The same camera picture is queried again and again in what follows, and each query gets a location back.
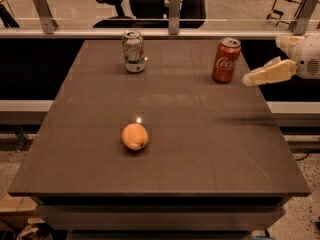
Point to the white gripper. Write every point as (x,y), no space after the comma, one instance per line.
(308,58)

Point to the red coke can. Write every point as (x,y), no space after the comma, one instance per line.
(226,58)

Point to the white green soda can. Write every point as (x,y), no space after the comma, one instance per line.
(133,50)

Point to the wooden stool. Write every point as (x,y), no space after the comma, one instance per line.
(284,11)

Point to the metal railing bar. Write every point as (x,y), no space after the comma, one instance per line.
(109,34)

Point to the black office chair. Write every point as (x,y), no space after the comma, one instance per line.
(153,14)

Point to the orange fruit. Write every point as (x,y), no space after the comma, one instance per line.
(134,136)

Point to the grey table base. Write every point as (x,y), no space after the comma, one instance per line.
(154,222)

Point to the right metal railing bracket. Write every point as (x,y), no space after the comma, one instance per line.
(301,20)

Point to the metal railing bracket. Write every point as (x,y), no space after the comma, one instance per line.
(48,23)
(174,16)
(301,20)

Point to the middle metal railing bracket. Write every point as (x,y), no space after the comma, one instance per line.
(174,16)

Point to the left metal railing bracket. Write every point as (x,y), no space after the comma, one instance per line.
(48,23)

